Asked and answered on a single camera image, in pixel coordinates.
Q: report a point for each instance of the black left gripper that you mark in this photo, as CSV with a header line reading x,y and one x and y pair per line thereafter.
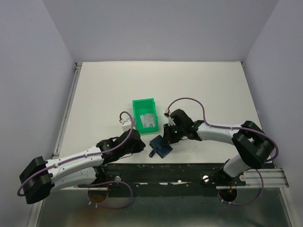
x,y
140,145

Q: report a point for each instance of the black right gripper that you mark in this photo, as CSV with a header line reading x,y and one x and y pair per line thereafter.
x,y
167,139

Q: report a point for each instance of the blue leather card holder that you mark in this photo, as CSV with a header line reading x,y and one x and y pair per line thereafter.
x,y
159,148

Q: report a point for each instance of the green plastic bin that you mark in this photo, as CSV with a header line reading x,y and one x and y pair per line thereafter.
x,y
143,106

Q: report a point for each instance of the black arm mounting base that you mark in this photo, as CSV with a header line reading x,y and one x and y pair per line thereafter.
x,y
161,180

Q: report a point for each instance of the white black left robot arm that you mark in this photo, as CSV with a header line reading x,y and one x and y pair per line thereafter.
x,y
41,177

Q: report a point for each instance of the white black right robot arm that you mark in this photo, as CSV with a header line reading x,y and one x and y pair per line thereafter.
x,y
253,145

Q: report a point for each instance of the aluminium table edge rail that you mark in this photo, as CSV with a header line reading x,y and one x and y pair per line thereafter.
x,y
58,144

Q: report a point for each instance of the aluminium front frame rail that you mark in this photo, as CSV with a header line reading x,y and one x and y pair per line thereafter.
x,y
35,214

